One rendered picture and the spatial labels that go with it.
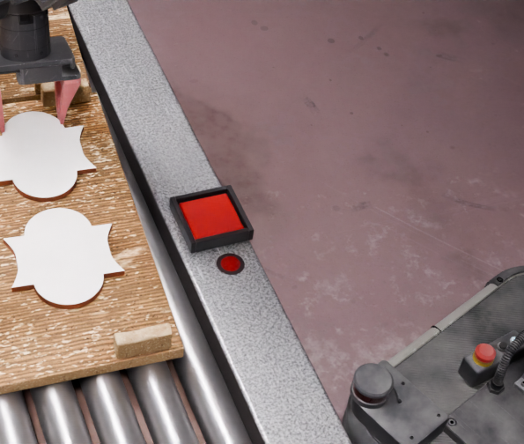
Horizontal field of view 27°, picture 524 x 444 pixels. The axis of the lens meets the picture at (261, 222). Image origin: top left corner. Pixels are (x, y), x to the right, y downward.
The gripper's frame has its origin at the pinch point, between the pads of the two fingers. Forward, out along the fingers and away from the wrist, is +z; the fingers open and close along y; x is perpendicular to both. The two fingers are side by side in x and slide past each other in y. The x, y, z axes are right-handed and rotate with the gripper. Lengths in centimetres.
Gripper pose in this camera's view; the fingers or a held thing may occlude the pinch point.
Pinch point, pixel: (31, 122)
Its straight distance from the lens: 134.9
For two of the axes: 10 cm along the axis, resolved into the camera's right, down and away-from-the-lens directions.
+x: -3.4, -5.3, 7.8
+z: -0.4, 8.4, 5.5
